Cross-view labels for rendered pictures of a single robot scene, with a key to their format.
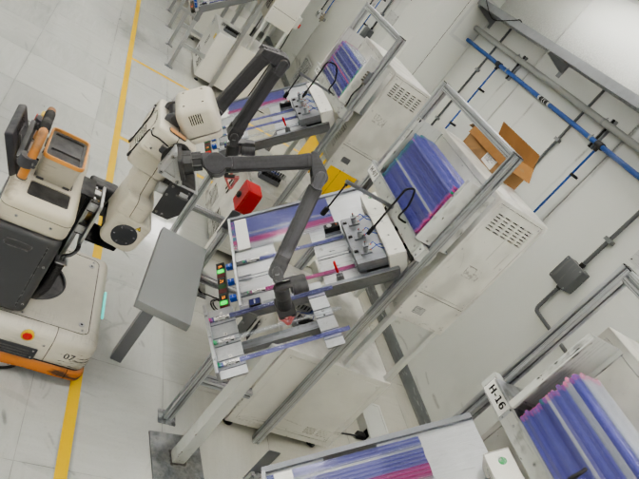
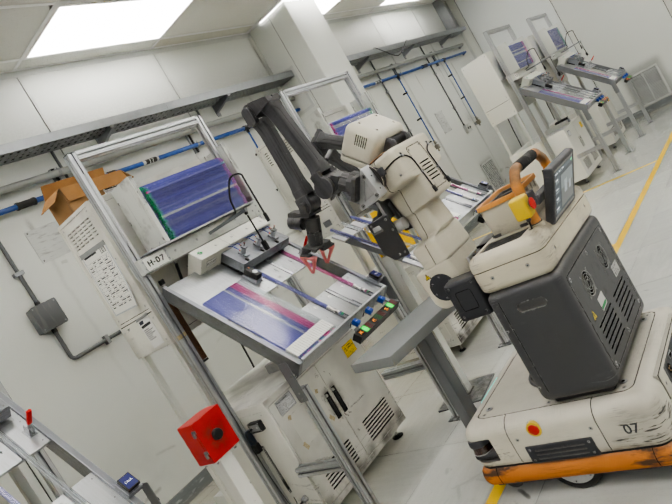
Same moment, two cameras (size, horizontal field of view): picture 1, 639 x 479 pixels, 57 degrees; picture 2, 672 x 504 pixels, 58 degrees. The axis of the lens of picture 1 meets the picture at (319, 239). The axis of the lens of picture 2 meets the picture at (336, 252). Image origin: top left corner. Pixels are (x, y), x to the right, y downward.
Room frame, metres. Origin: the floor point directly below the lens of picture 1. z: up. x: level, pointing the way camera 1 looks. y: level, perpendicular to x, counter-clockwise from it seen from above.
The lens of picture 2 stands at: (3.11, 2.68, 1.18)
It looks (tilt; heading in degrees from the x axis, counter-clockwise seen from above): 4 degrees down; 252
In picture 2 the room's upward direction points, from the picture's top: 30 degrees counter-clockwise
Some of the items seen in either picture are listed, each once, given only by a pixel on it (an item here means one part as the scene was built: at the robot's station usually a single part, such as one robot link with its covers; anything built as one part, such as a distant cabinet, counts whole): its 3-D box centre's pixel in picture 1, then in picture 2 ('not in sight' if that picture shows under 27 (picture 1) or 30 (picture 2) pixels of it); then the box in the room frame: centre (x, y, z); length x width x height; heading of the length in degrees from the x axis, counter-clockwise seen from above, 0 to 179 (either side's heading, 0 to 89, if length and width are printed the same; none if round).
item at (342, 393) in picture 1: (294, 354); (299, 427); (2.77, -0.29, 0.31); 0.70 x 0.65 x 0.62; 31
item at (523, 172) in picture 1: (502, 153); (111, 178); (2.90, -0.42, 1.82); 0.68 x 0.30 x 0.20; 31
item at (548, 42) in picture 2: not in sight; (564, 86); (-2.74, -3.65, 0.95); 1.36 x 0.82 x 1.90; 121
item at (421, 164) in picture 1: (425, 184); (192, 199); (2.65, -0.22, 1.52); 0.51 x 0.13 x 0.27; 31
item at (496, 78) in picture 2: not in sight; (530, 109); (-1.49, -2.91, 0.95); 1.36 x 0.82 x 1.90; 121
